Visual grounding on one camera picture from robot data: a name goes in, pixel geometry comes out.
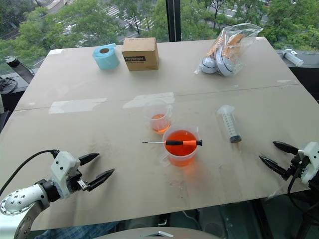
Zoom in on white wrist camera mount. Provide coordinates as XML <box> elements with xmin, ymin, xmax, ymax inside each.
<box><xmin>49</xmin><ymin>151</ymin><xmax>82</xmax><ymax>200</ymax></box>
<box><xmin>298</xmin><ymin>141</ymin><xmax>319</xmax><ymax>185</ymax></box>

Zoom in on small beaker with orange liquid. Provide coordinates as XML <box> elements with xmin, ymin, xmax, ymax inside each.
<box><xmin>143</xmin><ymin>100</ymin><xmax>173</xmax><ymax>133</ymax></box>

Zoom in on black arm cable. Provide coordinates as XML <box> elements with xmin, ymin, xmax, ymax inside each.
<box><xmin>287</xmin><ymin>168</ymin><xmax>304</xmax><ymax>200</ymax></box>
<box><xmin>0</xmin><ymin>149</ymin><xmax>60</xmax><ymax>195</ymax></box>

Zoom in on large beaker with orange liquid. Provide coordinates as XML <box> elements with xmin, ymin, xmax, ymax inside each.
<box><xmin>159</xmin><ymin>123</ymin><xmax>200</xmax><ymax>168</ymax></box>

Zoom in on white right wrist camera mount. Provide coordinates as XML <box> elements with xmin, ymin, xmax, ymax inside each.
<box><xmin>298</xmin><ymin>141</ymin><xmax>319</xmax><ymax>185</ymax></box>

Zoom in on blue paper roll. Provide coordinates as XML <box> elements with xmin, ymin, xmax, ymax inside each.
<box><xmin>92</xmin><ymin>43</ymin><xmax>121</xmax><ymax>71</ymax></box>

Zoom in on orange packets in bag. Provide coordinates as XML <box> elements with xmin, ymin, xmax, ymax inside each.
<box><xmin>210</xmin><ymin>33</ymin><xmax>246</xmax><ymax>63</ymax></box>

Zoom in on large clear plastic syringe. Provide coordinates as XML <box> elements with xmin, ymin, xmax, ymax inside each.
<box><xmin>216</xmin><ymin>105</ymin><xmax>243</xmax><ymax>144</ymax></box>

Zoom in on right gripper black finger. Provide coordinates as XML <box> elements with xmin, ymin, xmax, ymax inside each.
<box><xmin>259</xmin><ymin>155</ymin><xmax>291</xmax><ymax>181</ymax></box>
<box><xmin>272</xmin><ymin>140</ymin><xmax>300</xmax><ymax>155</ymax></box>

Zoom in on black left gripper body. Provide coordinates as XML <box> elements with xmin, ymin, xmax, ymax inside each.
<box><xmin>65</xmin><ymin>163</ymin><xmax>90</xmax><ymax>194</ymax></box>

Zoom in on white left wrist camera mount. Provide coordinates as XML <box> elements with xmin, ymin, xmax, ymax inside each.
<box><xmin>49</xmin><ymin>151</ymin><xmax>82</xmax><ymax>200</ymax></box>

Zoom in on black cable bundle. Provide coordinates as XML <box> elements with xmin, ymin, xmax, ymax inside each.
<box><xmin>0</xmin><ymin>76</ymin><xmax>18</xmax><ymax>95</ymax></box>

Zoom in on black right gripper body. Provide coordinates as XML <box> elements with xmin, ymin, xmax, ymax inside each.
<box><xmin>286</xmin><ymin>151</ymin><xmax>305</xmax><ymax>180</ymax></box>

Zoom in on orange and black screwdriver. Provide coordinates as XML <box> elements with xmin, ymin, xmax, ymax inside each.
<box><xmin>142</xmin><ymin>139</ymin><xmax>203</xmax><ymax>147</ymax></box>

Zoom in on clear tape patch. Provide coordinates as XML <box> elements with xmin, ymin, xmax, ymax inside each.
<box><xmin>48</xmin><ymin>97</ymin><xmax>109</xmax><ymax>115</ymax></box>
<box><xmin>122</xmin><ymin>92</ymin><xmax>175</xmax><ymax>110</ymax></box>

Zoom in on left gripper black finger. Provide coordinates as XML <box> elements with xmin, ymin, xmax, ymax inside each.
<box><xmin>78</xmin><ymin>152</ymin><xmax>101</xmax><ymax>166</ymax></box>
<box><xmin>87</xmin><ymin>168</ymin><xmax>115</xmax><ymax>192</ymax></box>

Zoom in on clear plastic zip bag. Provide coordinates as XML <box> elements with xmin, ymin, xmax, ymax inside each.
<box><xmin>194</xmin><ymin>23</ymin><xmax>264</xmax><ymax>78</ymax></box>

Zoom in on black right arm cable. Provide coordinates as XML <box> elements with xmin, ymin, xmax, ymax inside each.
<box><xmin>287</xmin><ymin>168</ymin><xmax>304</xmax><ymax>200</ymax></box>

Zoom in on black window frame post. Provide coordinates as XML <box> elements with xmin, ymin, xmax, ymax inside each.
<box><xmin>165</xmin><ymin>0</ymin><xmax>182</xmax><ymax>42</ymax></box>

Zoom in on white cylindrical device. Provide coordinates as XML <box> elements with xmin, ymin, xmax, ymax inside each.
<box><xmin>282</xmin><ymin>49</ymin><xmax>305</xmax><ymax>68</ymax></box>

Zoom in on black stand with round cap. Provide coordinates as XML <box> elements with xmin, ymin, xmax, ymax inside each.
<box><xmin>4</xmin><ymin>56</ymin><xmax>34</xmax><ymax>84</ymax></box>

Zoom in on brown cardboard box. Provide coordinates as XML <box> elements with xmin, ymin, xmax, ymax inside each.
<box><xmin>121</xmin><ymin>37</ymin><xmax>160</xmax><ymax>72</ymax></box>

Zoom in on white round striped object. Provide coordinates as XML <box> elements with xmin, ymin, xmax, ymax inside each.
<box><xmin>215</xmin><ymin>51</ymin><xmax>236</xmax><ymax>77</ymax></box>
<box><xmin>201</xmin><ymin>56</ymin><xmax>218</xmax><ymax>74</ymax></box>

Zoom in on blue denim fabric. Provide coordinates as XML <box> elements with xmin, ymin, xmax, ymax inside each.
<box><xmin>34</xmin><ymin>221</ymin><xmax>118</xmax><ymax>239</ymax></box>

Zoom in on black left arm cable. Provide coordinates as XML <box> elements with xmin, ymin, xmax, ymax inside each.
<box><xmin>0</xmin><ymin>149</ymin><xmax>60</xmax><ymax>195</ymax></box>

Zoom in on black table leg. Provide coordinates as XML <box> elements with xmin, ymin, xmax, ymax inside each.
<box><xmin>250</xmin><ymin>198</ymin><xmax>275</xmax><ymax>239</ymax></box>

